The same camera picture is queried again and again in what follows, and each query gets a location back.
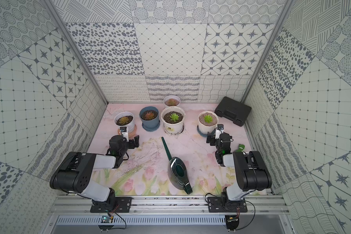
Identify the white pot brown soil succulent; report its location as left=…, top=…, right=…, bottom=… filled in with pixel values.
left=198, top=111, right=219, bottom=134

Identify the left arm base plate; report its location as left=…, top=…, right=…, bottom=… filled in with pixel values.
left=90, top=197, right=133, bottom=213

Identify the blue-grey saucer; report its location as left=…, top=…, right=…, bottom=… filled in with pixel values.
left=197, top=126, right=215, bottom=138

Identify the terracotta saucer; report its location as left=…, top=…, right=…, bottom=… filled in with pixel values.
left=128, top=125, right=137, bottom=139

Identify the floral pink table mat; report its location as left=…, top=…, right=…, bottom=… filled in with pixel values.
left=87, top=103, right=267, bottom=196

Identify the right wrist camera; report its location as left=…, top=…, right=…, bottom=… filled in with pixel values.
left=215, top=124, right=224, bottom=139

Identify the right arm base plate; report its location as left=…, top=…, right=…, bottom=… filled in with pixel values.
left=205, top=196, right=248, bottom=213

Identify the black plastic tool case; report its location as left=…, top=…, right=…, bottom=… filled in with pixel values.
left=214, top=97, right=252, bottom=127

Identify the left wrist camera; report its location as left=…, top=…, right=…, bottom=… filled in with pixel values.
left=120, top=127, right=129, bottom=141

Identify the large white pot green succulent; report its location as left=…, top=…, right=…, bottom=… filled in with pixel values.
left=160, top=106, right=186, bottom=136

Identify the aluminium mounting rail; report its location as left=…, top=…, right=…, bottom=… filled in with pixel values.
left=49, top=195, right=290, bottom=215

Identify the white pot yellow-green succulent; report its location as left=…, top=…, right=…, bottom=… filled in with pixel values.
left=114, top=112, right=135, bottom=133

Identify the small green circuit board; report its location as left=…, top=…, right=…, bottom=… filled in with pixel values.
left=98, top=215, right=114, bottom=231

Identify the small white pot reddish succulent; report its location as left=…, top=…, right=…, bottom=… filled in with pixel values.
left=163, top=95, right=181, bottom=107

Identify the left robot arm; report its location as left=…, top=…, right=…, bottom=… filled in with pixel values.
left=50, top=135, right=139, bottom=213

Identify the blue-grey pot red succulent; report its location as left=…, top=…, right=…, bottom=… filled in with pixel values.
left=139, top=106, right=160, bottom=132

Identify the dark green watering can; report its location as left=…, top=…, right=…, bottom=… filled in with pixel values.
left=161, top=137, right=193, bottom=195

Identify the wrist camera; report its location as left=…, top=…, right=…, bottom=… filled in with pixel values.
left=120, top=127, right=129, bottom=141
left=215, top=124, right=224, bottom=139

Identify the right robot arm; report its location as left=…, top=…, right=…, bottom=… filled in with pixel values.
left=206, top=133, right=272, bottom=213

